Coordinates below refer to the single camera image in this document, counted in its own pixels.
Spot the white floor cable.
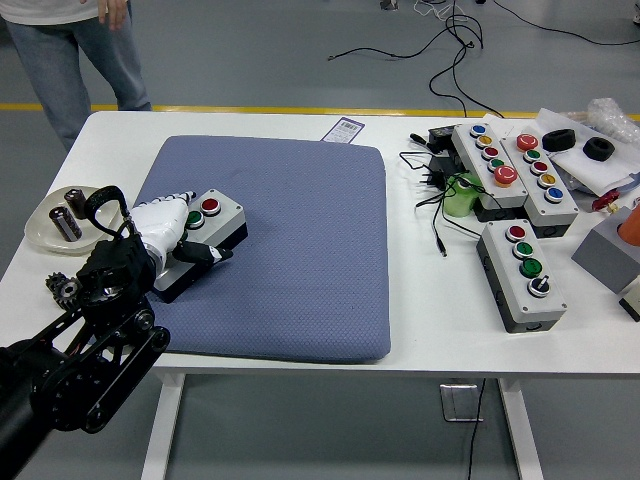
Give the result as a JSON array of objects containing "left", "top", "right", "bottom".
[{"left": 413, "top": 0, "right": 454, "bottom": 22}]

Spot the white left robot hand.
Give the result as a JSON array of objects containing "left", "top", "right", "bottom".
[{"left": 128, "top": 188, "right": 235, "bottom": 269}]

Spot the grey five-button control box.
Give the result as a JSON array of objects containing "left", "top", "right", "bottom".
[
  {"left": 501, "top": 132, "right": 580, "bottom": 239},
  {"left": 451, "top": 122, "right": 530, "bottom": 211}
]

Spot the small white black box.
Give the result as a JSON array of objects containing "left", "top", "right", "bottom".
[{"left": 618, "top": 279, "right": 640, "bottom": 323}]

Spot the black power adapter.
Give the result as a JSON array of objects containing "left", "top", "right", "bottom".
[
  {"left": 427, "top": 124, "right": 462, "bottom": 152},
  {"left": 430, "top": 149, "right": 469, "bottom": 176}
]

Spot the oval black foam ring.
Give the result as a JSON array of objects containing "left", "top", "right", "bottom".
[{"left": 541, "top": 128, "right": 576, "bottom": 152}]

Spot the brown cylindrical capacitor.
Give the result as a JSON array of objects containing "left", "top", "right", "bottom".
[
  {"left": 63, "top": 187, "right": 86, "bottom": 220},
  {"left": 48, "top": 206, "right": 83, "bottom": 244}
]

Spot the grey four-button box black base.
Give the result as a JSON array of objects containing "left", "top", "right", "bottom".
[{"left": 149, "top": 188, "right": 249, "bottom": 305}]

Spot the silver floor socket plate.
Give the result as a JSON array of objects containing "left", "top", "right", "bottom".
[{"left": 439, "top": 382, "right": 485, "bottom": 424}]

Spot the clear bubble wrap bag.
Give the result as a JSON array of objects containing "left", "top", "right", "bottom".
[{"left": 579, "top": 97, "right": 640, "bottom": 146}]

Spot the black plug with cord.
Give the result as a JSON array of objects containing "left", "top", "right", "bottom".
[{"left": 398, "top": 149, "right": 501, "bottom": 259}]

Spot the black floor cable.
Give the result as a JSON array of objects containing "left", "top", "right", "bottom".
[
  {"left": 428, "top": 0, "right": 506, "bottom": 120},
  {"left": 327, "top": 0, "right": 476, "bottom": 62},
  {"left": 492, "top": 0, "right": 640, "bottom": 47}
]

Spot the purple white label tag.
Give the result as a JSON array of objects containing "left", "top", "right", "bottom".
[{"left": 321, "top": 116, "right": 365, "bottom": 145}]

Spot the blue-grey padded mat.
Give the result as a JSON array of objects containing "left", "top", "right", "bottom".
[{"left": 132, "top": 134, "right": 392, "bottom": 365}]

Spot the white shallow bowl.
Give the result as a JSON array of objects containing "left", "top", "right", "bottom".
[{"left": 23, "top": 184, "right": 126, "bottom": 257}]

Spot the grey block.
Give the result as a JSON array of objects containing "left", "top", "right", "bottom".
[{"left": 571, "top": 207, "right": 640, "bottom": 296}]

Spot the person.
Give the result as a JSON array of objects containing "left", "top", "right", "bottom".
[{"left": 0, "top": 0, "right": 154, "bottom": 154}]

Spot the orange cylinder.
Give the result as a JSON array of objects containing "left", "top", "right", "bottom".
[{"left": 617, "top": 204, "right": 640, "bottom": 246}]

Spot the green plastic holder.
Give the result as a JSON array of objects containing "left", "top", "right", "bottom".
[{"left": 443, "top": 172, "right": 482, "bottom": 219}]

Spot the black socket cable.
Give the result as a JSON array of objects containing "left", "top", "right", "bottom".
[{"left": 466, "top": 378, "right": 487, "bottom": 480}]

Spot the white table leg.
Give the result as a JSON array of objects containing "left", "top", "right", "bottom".
[
  {"left": 497, "top": 377, "right": 545, "bottom": 480},
  {"left": 139, "top": 372, "right": 187, "bottom": 480}
]

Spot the round black foam ring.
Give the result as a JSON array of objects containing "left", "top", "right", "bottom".
[{"left": 582, "top": 137, "right": 616, "bottom": 162}]

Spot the person's hand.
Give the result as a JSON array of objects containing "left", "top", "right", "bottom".
[{"left": 97, "top": 0, "right": 132, "bottom": 31}]

